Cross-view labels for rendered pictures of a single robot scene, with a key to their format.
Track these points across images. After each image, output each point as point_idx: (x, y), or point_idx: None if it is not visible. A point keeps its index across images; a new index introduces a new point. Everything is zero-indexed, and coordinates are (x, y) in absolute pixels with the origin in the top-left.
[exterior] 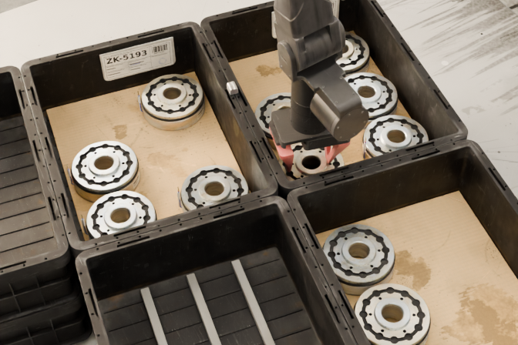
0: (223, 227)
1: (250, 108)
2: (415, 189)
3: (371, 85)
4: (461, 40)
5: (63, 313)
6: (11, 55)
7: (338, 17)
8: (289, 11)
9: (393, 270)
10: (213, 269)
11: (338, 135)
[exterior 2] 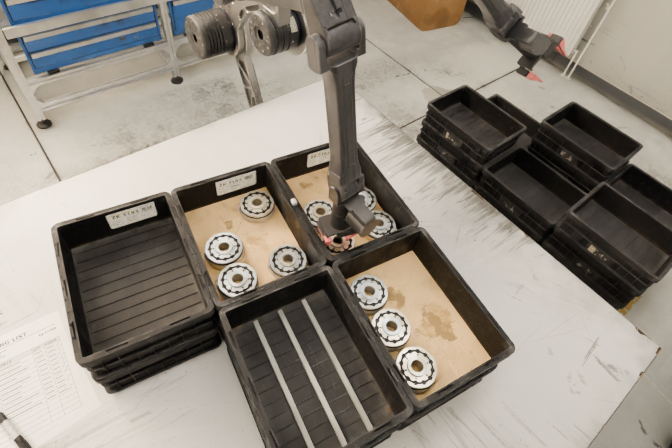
0: (298, 285)
1: (304, 213)
2: (392, 253)
3: (362, 193)
4: (395, 160)
5: (208, 337)
6: (154, 174)
7: None
8: (339, 172)
9: None
10: (291, 305)
11: (362, 235)
